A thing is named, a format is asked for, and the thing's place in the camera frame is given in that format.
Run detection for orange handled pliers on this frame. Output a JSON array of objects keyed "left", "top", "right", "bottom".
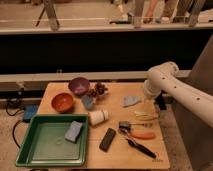
[{"left": 119, "top": 129, "right": 156, "bottom": 140}]

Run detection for blue cup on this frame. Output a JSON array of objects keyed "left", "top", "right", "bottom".
[{"left": 81, "top": 95, "right": 95, "bottom": 110}]

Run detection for purple grape bunch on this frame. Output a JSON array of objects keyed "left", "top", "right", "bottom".
[{"left": 87, "top": 82, "right": 108, "bottom": 98}]

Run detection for black remote control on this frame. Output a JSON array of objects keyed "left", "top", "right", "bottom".
[{"left": 99, "top": 128, "right": 116, "bottom": 152}]

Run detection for red bowl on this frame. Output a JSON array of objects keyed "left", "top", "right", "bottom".
[{"left": 51, "top": 93, "right": 74, "bottom": 113}]

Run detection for white paper cup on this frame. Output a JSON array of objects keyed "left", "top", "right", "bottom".
[{"left": 89, "top": 110, "right": 109, "bottom": 126}]

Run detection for black handled tool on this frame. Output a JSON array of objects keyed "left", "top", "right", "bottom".
[{"left": 127, "top": 139, "right": 157, "bottom": 159}]

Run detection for light blue towel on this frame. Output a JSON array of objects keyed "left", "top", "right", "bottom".
[{"left": 122, "top": 96, "right": 141, "bottom": 107}]

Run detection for blue sponge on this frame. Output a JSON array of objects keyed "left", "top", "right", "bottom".
[{"left": 65, "top": 121, "right": 83, "bottom": 143}]

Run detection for blue box on floor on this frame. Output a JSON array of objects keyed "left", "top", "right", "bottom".
[{"left": 22, "top": 105, "right": 38, "bottom": 123}]

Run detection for yellow clip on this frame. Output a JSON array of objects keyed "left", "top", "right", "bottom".
[{"left": 135, "top": 111, "right": 158, "bottom": 121}]

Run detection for black cable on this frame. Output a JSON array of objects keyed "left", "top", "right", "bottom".
[{"left": 4, "top": 97, "right": 24, "bottom": 148}]

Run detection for green plastic tray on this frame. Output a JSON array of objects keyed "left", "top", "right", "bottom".
[{"left": 15, "top": 114, "right": 89, "bottom": 168}]

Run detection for purple bowl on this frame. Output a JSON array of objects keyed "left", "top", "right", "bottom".
[{"left": 68, "top": 77, "right": 90, "bottom": 96}]

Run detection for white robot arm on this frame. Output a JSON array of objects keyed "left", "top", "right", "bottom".
[{"left": 143, "top": 61, "right": 213, "bottom": 128}]

